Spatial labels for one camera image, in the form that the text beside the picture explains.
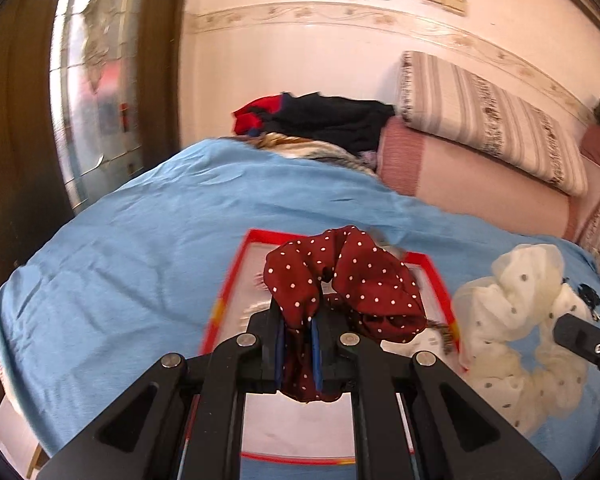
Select red cloth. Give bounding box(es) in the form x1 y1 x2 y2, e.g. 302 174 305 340
231 95 286 136

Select blue blanket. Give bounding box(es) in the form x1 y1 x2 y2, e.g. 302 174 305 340
0 139 600 480

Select wooden glass-panel door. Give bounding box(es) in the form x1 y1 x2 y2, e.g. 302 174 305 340
0 0 194 313

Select golden patterned cloth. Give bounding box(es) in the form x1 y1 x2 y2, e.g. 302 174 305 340
219 132 379 176

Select pink bolster cushion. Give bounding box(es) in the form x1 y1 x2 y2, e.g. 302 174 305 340
377 115 586 241

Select black wavy hair clip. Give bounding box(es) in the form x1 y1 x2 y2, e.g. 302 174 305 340
577 283 600 322

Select red-rimmed white tray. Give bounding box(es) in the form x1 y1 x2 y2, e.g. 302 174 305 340
200 228 464 467

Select red polka dot scrunchie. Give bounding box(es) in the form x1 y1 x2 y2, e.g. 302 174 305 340
263 225 426 404

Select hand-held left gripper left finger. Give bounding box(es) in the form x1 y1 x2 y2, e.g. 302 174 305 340
37 310 286 480

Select beige wall switches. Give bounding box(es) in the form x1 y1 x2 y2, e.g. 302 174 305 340
421 0 467 14

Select long striped floral cushion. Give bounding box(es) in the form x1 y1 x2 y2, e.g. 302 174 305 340
397 50 589 197

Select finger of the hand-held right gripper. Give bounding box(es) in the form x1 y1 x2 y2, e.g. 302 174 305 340
552 313 600 382

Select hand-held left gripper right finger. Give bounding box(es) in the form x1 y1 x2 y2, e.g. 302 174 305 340
310 311 561 480

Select black clothing pile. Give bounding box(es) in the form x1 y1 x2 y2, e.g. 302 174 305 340
259 92 396 159

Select cream polka dot scrunchie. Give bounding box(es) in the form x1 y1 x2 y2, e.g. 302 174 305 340
452 243 594 437

